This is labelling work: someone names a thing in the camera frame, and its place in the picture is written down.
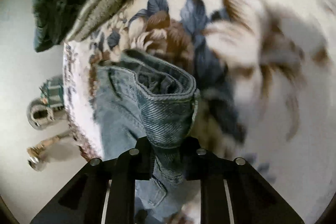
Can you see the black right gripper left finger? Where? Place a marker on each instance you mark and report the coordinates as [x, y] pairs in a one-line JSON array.
[[102, 191]]

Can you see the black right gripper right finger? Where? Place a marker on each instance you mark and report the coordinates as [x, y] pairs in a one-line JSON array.
[[233, 191]]

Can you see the ripped blue denim shorts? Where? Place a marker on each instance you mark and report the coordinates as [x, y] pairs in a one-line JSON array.
[[144, 96]]

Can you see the grey round bin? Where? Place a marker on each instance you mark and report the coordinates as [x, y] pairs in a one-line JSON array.
[[39, 115]]

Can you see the floral bed sheet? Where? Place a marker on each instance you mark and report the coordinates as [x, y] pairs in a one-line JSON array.
[[281, 60]]

